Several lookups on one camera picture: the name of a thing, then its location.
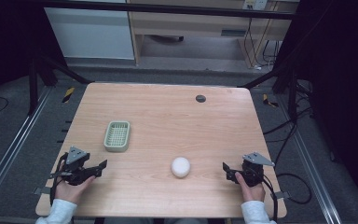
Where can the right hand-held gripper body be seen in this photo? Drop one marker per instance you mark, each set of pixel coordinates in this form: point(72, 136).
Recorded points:
point(253, 169)

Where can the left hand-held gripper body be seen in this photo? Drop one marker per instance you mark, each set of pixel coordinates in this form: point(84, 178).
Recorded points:
point(74, 169)

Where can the person's right hand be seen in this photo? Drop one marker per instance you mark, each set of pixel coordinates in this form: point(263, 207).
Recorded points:
point(251, 191)

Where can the person's left hand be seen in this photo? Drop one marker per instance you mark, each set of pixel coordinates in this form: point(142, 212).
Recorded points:
point(71, 191)

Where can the green slotted soap dish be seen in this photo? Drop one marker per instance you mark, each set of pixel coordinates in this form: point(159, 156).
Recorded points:
point(117, 136)

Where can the white round soap bar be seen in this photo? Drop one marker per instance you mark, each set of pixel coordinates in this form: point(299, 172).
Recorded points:
point(180, 167)

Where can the yellow black floor tape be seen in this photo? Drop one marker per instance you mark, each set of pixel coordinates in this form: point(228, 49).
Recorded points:
point(68, 94)
point(269, 101)

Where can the dark round table grommet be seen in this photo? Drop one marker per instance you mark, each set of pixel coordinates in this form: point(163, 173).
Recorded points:
point(200, 98)

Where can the white cabinet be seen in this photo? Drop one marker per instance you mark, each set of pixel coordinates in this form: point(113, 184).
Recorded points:
point(90, 32)

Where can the wooden desk with drawer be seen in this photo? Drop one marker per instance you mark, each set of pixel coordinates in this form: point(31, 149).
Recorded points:
point(199, 23)

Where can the metal floor rail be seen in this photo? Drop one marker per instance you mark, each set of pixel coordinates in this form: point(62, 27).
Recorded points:
point(14, 149)
point(312, 168)

